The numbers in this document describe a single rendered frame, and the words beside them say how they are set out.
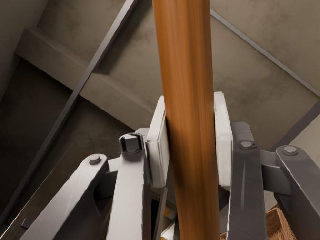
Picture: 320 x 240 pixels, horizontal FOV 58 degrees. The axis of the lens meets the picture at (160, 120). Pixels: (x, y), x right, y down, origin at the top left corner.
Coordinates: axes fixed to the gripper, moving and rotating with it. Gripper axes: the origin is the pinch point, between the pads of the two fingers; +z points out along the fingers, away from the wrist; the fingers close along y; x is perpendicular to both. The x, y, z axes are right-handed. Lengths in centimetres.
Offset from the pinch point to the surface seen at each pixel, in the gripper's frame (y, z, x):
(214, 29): 18, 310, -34
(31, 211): -87, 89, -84
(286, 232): 47, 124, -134
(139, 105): -69, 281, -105
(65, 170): -85, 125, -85
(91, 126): -141, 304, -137
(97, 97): -116, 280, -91
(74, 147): -88, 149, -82
